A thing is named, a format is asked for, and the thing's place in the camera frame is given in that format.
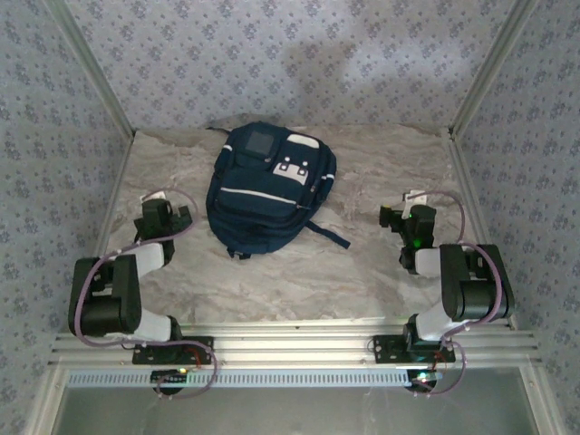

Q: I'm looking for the navy blue backpack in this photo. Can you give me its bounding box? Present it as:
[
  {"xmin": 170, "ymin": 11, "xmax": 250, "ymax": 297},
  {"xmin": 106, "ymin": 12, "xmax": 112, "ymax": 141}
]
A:
[{"xmin": 204, "ymin": 121, "xmax": 353, "ymax": 260}]

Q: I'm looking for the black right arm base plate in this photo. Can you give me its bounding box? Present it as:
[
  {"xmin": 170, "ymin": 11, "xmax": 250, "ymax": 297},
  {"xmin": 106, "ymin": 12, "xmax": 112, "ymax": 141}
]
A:
[{"xmin": 372, "ymin": 333, "xmax": 457, "ymax": 363}]

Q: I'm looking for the grey slotted cable duct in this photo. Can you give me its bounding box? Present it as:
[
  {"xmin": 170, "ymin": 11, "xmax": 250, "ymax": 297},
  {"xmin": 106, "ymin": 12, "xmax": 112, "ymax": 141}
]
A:
[{"xmin": 67, "ymin": 369, "xmax": 439, "ymax": 389}]

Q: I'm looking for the aluminium table side rail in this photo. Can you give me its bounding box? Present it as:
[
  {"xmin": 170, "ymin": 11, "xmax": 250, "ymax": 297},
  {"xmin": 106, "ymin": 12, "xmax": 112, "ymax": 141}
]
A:
[
  {"xmin": 92, "ymin": 130, "xmax": 140, "ymax": 262},
  {"xmin": 446, "ymin": 129, "xmax": 520, "ymax": 331}
]

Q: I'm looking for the aluminium mounting rail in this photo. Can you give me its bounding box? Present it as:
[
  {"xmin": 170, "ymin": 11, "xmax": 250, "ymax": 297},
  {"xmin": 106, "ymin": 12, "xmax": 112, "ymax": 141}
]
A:
[{"xmin": 49, "ymin": 319, "xmax": 543, "ymax": 366}]

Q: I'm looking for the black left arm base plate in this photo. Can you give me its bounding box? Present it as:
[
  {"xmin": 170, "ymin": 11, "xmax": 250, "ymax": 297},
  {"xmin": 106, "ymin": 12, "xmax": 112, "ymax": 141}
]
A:
[{"xmin": 130, "ymin": 333, "xmax": 215, "ymax": 365}]

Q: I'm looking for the grey metal panel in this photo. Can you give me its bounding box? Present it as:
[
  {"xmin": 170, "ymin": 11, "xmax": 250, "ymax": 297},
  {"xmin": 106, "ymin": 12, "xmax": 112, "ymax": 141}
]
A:
[{"xmin": 58, "ymin": 384, "xmax": 540, "ymax": 435}]

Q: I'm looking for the aluminium frame leg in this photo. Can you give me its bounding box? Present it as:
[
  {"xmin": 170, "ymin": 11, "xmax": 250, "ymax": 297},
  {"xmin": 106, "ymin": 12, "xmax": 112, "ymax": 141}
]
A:
[
  {"xmin": 24, "ymin": 364, "xmax": 69, "ymax": 435},
  {"xmin": 518, "ymin": 364, "xmax": 561, "ymax": 435}
]

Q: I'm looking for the aluminium frame post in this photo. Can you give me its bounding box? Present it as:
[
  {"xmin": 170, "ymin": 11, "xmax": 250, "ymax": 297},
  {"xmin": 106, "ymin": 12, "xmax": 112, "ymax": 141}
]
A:
[
  {"xmin": 446, "ymin": 0, "xmax": 543, "ymax": 137},
  {"xmin": 44, "ymin": 0, "xmax": 140, "ymax": 141}
]

